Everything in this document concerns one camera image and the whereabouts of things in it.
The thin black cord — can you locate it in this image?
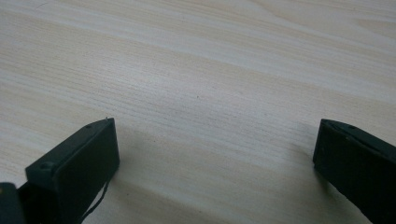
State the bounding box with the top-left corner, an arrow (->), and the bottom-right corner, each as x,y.
81,180 -> 111,224

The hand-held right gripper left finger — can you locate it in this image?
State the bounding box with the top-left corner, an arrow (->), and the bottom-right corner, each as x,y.
18,117 -> 121,224

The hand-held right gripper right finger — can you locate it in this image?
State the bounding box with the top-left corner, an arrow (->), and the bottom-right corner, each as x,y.
312,118 -> 396,224

